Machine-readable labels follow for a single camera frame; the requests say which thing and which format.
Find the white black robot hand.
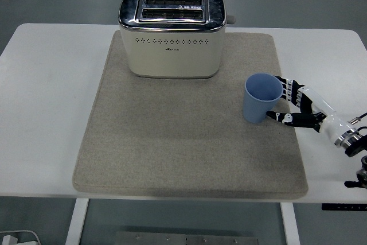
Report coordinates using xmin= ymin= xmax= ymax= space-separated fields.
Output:
xmin=266 ymin=75 xmax=354 ymax=144

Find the blue plastic cup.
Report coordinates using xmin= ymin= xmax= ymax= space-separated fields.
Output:
xmin=243 ymin=72 xmax=284 ymax=125

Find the black table control panel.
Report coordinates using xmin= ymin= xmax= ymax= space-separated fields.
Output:
xmin=321 ymin=203 xmax=367 ymax=211

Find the white table leg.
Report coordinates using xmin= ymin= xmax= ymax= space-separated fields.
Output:
xmin=64 ymin=198 xmax=90 ymax=245
xmin=280 ymin=202 xmax=301 ymax=245

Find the cream chrome two-slot toaster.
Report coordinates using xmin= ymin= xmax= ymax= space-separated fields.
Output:
xmin=118 ymin=0 xmax=237 ymax=80

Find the beige felt mat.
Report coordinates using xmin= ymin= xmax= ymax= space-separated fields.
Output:
xmin=71 ymin=31 xmax=309 ymax=200

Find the grey metal plate with screws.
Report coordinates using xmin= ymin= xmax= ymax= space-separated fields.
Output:
xmin=115 ymin=231 xmax=260 ymax=245

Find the white plug block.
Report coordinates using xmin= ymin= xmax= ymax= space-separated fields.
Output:
xmin=0 ymin=235 xmax=19 ymax=245

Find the white cable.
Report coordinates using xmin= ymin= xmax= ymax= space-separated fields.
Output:
xmin=0 ymin=230 xmax=41 ymax=245

